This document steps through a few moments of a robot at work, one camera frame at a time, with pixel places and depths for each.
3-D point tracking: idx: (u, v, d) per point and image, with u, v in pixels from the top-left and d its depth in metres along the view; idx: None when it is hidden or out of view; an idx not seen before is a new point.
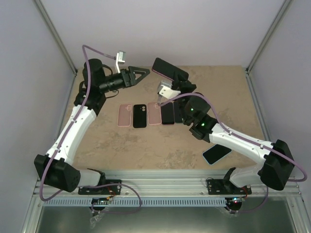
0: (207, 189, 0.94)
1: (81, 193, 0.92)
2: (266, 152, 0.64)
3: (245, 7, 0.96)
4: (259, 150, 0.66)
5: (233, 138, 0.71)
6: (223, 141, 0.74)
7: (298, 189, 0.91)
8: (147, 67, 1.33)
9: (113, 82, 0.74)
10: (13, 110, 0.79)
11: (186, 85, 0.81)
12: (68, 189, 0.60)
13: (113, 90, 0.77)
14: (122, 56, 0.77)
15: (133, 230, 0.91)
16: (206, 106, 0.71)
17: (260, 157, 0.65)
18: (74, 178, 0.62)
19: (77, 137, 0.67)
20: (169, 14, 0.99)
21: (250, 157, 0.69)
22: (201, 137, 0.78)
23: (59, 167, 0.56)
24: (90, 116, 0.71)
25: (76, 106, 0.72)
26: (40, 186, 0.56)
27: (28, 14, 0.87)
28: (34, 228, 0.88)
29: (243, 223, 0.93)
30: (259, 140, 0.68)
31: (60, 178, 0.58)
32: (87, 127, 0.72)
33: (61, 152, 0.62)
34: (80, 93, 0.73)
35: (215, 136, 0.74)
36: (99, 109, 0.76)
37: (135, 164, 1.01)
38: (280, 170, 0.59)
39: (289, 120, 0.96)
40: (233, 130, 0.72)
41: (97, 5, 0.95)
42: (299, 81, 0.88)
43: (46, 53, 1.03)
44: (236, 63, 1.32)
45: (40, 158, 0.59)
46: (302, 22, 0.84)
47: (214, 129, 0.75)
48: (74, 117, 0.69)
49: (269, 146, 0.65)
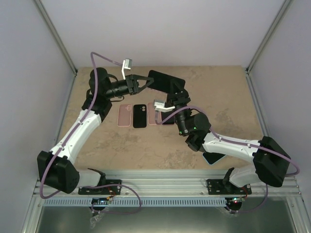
0: (207, 189, 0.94)
1: (81, 193, 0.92)
2: (253, 151, 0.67)
3: (245, 7, 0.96)
4: (248, 149, 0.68)
5: (223, 142, 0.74)
6: (216, 148, 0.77)
7: (298, 189, 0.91)
8: (147, 67, 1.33)
9: (118, 89, 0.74)
10: (13, 109, 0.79)
11: (180, 101, 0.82)
12: (67, 191, 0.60)
13: (118, 96, 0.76)
14: (128, 62, 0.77)
15: (133, 230, 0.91)
16: (208, 125, 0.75)
17: (250, 156, 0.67)
18: (73, 179, 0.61)
19: (80, 137, 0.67)
20: (169, 14, 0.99)
21: (242, 158, 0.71)
22: (197, 148, 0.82)
23: (60, 165, 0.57)
24: (96, 120, 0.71)
25: (83, 109, 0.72)
26: (40, 186, 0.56)
27: (28, 13, 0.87)
28: (34, 228, 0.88)
29: (243, 223, 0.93)
30: (247, 139, 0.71)
31: (60, 178, 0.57)
32: (92, 130, 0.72)
33: (65, 150, 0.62)
34: (87, 101, 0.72)
35: (208, 145, 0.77)
36: (105, 115, 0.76)
37: (135, 164, 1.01)
38: (272, 166, 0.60)
39: (289, 120, 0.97)
40: (222, 136, 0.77)
41: (98, 5, 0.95)
42: (299, 81, 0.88)
43: (46, 52, 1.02)
44: (237, 63, 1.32)
45: (43, 154, 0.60)
46: (302, 21, 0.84)
47: (205, 138, 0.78)
48: (80, 119, 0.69)
49: (256, 144, 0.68)
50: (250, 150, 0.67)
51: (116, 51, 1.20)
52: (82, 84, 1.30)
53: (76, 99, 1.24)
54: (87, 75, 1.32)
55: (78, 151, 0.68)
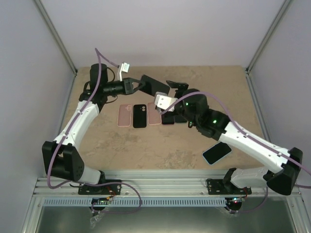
0: (207, 189, 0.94)
1: (81, 193, 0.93)
2: (283, 161, 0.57)
3: (245, 6, 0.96)
4: (277, 157, 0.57)
5: (250, 141, 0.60)
6: (237, 143, 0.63)
7: (298, 189, 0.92)
8: (147, 67, 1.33)
9: (114, 88, 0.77)
10: (13, 109, 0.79)
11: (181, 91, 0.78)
12: (74, 178, 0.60)
13: (113, 95, 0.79)
14: (126, 66, 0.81)
15: (133, 230, 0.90)
16: (201, 97, 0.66)
17: (277, 165, 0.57)
18: (79, 167, 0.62)
19: (82, 126, 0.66)
20: (168, 14, 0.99)
21: (264, 162, 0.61)
22: (212, 134, 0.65)
23: (67, 152, 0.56)
24: (94, 109, 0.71)
25: (81, 100, 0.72)
26: (47, 177, 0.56)
27: (28, 12, 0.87)
28: (34, 228, 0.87)
29: (243, 223, 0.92)
30: (275, 145, 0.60)
31: (66, 166, 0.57)
32: (91, 121, 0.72)
33: (69, 139, 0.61)
34: (83, 92, 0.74)
35: (228, 137, 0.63)
36: (102, 106, 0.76)
37: (135, 164, 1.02)
38: (294, 179, 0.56)
39: (289, 121, 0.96)
40: (249, 133, 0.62)
41: (98, 4, 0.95)
42: (298, 82, 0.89)
43: (45, 51, 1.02)
44: (237, 63, 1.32)
45: (46, 143, 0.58)
46: (302, 21, 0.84)
47: (228, 128, 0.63)
48: (80, 108, 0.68)
49: (285, 153, 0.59)
50: (279, 160, 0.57)
51: (116, 51, 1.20)
52: (82, 84, 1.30)
53: (76, 99, 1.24)
54: (88, 75, 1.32)
55: (80, 141, 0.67)
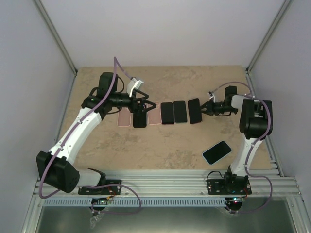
0: (207, 188, 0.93)
1: (81, 193, 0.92)
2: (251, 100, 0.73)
3: (246, 5, 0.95)
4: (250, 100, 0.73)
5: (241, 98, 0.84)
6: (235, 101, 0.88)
7: (298, 189, 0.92)
8: (147, 67, 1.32)
9: (122, 100, 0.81)
10: (13, 109, 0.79)
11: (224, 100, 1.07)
12: (55, 177, 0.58)
13: (119, 106, 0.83)
14: (139, 85, 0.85)
15: (133, 230, 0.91)
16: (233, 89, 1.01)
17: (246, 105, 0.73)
18: (73, 178, 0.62)
19: (80, 137, 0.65)
20: (168, 14, 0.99)
21: None
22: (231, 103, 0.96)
23: (60, 166, 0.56)
24: (95, 118, 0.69)
25: (83, 108, 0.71)
26: (40, 185, 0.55)
27: (28, 13, 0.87)
28: (34, 228, 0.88)
29: (243, 223, 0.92)
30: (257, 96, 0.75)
31: (60, 178, 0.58)
32: (92, 128, 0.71)
33: (65, 151, 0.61)
34: (88, 97, 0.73)
35: (233, 98, 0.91)
36: (104, 114, 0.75)
37: (135, 164, 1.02)
38: (251, 110, 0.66)
39: (287, 120, 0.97)
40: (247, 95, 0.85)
41: (97, 5, 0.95)
42: (298, 83, 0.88)
43: (46, 51, 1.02)
44: (236, 62, 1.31)
45: (42, 154, 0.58)
46: (302, 22, 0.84)
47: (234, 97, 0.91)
48: (80, 118, 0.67)
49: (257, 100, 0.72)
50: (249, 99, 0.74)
51: (116, 50, 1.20)
52: (82, 84, 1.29)
53: (76, 99, 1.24)
54: (87, 75, 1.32)
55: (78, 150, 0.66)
